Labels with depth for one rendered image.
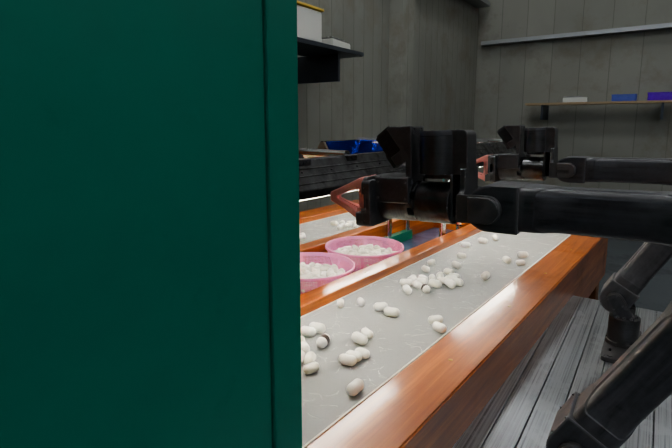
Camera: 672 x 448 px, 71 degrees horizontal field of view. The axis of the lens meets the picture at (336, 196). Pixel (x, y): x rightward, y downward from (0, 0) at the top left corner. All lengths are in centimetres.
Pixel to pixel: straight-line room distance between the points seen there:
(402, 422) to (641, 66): 775
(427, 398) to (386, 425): 9
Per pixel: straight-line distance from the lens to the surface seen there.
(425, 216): 65
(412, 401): 78
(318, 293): 118
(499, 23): 869
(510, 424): 94
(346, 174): 96
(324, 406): 80
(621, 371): 65
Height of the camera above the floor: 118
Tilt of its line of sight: 9 degrees down
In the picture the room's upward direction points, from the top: straight up
